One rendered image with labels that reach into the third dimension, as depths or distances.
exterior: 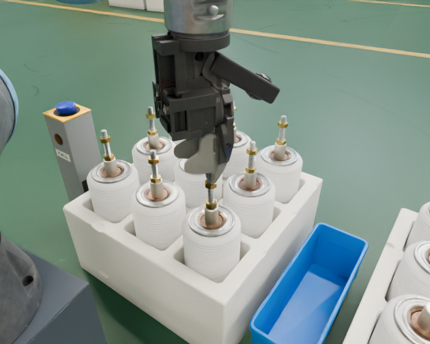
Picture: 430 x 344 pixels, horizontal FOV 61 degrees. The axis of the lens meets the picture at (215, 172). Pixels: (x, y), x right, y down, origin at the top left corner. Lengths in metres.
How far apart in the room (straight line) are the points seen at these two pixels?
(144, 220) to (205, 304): 0.17
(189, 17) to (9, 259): 0.31
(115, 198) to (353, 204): 0.66
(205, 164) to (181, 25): 0.18
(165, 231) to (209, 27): 0.37
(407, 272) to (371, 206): 0.51
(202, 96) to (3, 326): 0.31
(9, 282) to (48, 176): 0.82
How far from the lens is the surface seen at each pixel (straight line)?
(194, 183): 0.69
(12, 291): 0.43
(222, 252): 0.58
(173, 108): 0.42
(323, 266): 0.88
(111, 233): 0.69
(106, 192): 0.69
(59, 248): 0.97
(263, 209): 0.65
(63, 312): 0.46
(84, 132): 0.83
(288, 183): 0.74
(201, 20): 0.40
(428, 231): 0.69
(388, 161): 1.31
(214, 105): 0.44
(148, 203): 0.63
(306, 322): 0.79
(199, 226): 0.57
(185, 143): 0.51
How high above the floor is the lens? 0.65
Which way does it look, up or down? 35 degrees down
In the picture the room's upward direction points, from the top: straight up
